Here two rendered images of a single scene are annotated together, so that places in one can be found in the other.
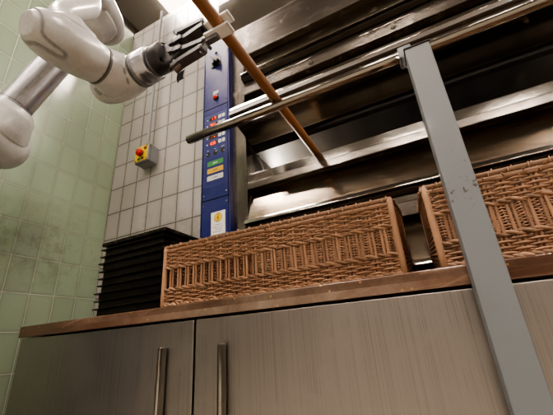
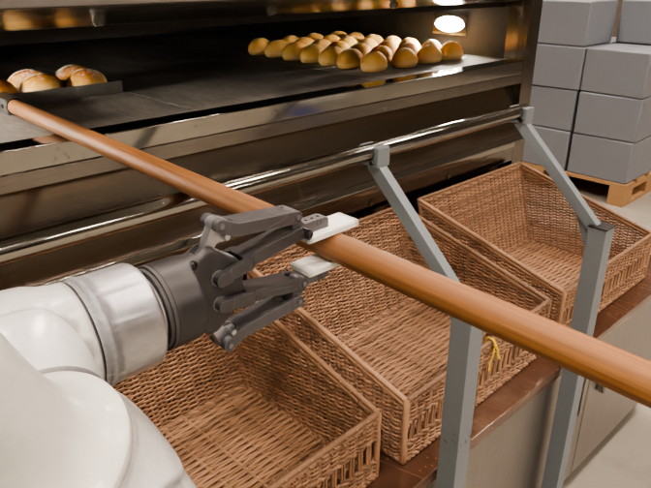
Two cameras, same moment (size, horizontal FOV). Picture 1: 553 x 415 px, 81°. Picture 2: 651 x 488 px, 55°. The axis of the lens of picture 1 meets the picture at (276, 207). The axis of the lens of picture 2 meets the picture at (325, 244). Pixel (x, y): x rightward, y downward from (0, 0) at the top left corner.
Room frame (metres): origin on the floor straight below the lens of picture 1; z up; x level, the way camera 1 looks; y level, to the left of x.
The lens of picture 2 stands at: (0.32, 0.66, 1.45)
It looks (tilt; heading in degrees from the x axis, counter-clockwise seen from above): 24 degrees down; 292
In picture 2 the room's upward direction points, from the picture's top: straight up
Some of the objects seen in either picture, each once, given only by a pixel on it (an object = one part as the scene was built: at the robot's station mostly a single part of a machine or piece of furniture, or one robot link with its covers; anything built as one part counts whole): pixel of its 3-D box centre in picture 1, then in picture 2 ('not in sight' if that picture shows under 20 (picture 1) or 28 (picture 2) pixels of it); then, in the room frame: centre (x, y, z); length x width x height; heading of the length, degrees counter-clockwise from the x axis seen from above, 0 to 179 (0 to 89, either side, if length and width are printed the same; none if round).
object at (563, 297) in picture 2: not in sight; (535, 239); (0.37, -1.15, 0.72); 0.56 x 0.49 x 0.28; 65
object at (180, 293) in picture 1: (299, 253); (175, 428); (0.88, -0.06, 0.72); 0.56 x 0.49 x 0.28; 67
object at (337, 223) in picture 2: (218, 21); (325, 228); (0.54, 0.11, 1.21); 0.07 x 0.03 x 0.01; 65
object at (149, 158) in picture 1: (146, 156); not in sight; (1.47, 0.68, 1.46); 0.10 x 0.07 x 0.10; 65
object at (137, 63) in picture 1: (147, 66); (115, 322); (0.63, 0.31, 1.19); 0.09 x 0.06 x 0.09; 155
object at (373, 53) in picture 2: not in sight; (355, 47); (1.03, -1.41, 1.21); 0.61 x 0.48 x 0.06; 155
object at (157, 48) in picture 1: (169, 54); (194, 292); (0.60, 0.25, 1.19); 0.09 x 0.07 x 0.08; 65
